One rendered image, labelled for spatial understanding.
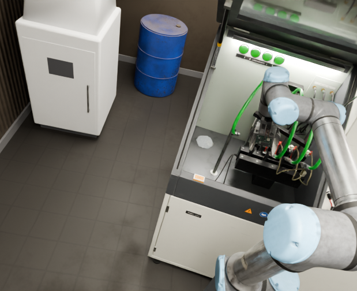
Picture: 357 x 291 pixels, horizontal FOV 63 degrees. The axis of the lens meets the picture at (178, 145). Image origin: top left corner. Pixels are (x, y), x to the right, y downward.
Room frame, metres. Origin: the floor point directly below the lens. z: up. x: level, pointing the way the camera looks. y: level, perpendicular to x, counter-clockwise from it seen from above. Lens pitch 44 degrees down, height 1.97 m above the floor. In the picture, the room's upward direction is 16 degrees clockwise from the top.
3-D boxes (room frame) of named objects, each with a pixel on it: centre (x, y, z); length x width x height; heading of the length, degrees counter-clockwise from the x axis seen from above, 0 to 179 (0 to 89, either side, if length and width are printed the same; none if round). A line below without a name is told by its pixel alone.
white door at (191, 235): (0.86, -0.35, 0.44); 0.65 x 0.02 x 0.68; 87
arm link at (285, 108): (0.75, -0.27, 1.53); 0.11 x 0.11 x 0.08; 8
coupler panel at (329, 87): (1.37, -0.62, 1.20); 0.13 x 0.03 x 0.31; 87
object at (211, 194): (0.88, -0.35, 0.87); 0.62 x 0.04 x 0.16; 87
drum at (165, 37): (2.97, 0.47, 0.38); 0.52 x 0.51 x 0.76; 6
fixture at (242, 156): (1.11, -0.49, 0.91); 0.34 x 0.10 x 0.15; 87
